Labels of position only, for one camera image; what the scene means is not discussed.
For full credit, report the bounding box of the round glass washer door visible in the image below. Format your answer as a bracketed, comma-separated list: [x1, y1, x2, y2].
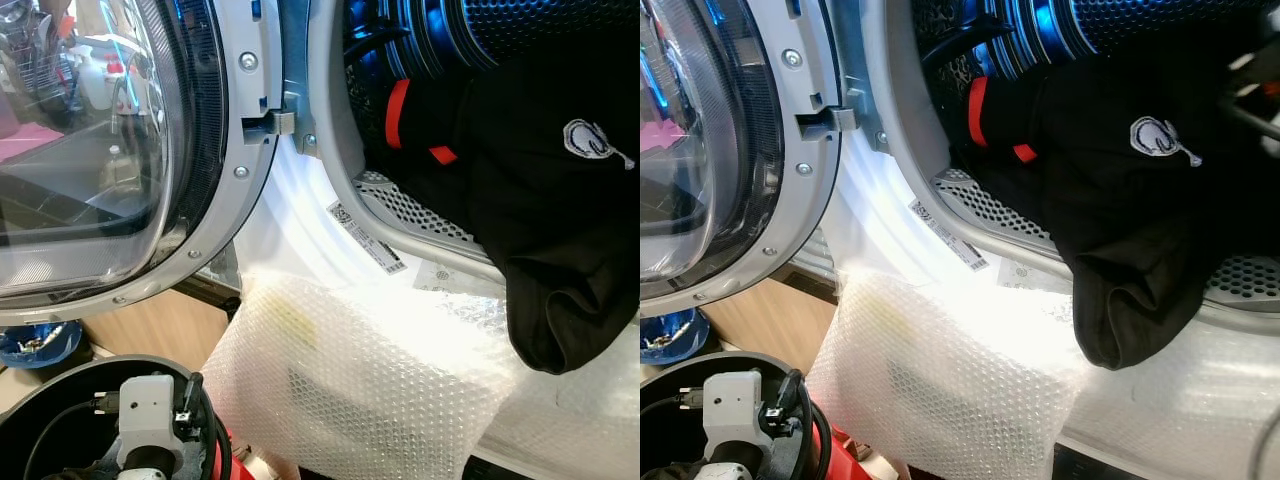
[640, 0, 846, 318]
[0, 0, 284, 326]

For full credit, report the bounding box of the clear bubble wrap sheet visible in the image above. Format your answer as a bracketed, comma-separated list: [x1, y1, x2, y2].
[805, 268, 1280, 480]
[200, 270, 640, 480]

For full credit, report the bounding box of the black plastic laundry bucket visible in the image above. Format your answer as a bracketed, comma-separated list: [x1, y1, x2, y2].
[640, 350, 831, 480]
[0, 353, 226, 480]

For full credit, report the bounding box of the white barcode label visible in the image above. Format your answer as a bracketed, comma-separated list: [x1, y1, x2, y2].
[908, 198, 989, 273]
[327, 200, 408, 276]

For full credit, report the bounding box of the white front-load dryer machine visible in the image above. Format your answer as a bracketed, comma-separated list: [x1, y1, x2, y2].
[205, 0, 640, 480]
[800, 0, 1280, 480]

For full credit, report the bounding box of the yellow sticker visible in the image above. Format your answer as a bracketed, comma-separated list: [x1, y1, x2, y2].
[262, 298, 319, 346]
[865, 295, 921, 336]

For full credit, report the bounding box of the red metal stool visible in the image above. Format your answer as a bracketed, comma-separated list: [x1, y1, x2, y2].
[205, 430, 241, 480]
[820, 425, 861, 480]

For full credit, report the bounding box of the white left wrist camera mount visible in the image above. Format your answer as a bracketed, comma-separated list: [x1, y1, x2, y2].
[703, 370, 769, 466]
[118, 375, 181, 471]

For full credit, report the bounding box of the blue plastic bin bag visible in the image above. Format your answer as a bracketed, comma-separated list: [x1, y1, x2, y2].
[0, 320, 83, 369]
[640, 308, 711, 366]

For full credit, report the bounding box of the black shirt with white logo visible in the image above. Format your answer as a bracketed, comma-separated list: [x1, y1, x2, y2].
[455, 40, 640, 376]
[1030, 35, 1280, 371]

